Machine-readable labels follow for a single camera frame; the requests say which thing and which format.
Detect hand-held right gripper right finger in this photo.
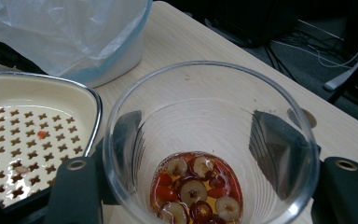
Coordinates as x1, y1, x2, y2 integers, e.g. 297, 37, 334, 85
250, 109, 358, 224

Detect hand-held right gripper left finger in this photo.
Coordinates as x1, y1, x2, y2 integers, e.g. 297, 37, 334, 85
43, 109, 145, 224

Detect beige strainer bucket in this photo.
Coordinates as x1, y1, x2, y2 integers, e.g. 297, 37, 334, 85
0, 71, 103, 217

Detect white grey lidded trash can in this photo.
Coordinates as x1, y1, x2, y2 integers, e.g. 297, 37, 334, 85
0, 0, 154, 90

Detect clear plastic cup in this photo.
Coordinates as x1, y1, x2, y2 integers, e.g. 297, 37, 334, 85
102, 60, 322, 224

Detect white plastic trash bag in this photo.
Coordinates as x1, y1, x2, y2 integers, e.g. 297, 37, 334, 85
0, 0, 152, 77

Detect red date slices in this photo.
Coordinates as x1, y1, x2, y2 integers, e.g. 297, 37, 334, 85
149, 150, 244, 224

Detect black cabinet stand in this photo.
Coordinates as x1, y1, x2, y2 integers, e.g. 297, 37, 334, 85
203, 0, 297, 49

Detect white desk frame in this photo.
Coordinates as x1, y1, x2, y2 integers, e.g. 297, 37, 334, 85
323, 41, 358, 91

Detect white floor cable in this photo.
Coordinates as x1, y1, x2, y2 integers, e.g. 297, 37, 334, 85
270, 12, 358, 70

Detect black floor cables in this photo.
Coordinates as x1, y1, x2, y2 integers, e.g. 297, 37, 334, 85
263, 39, 297, 82

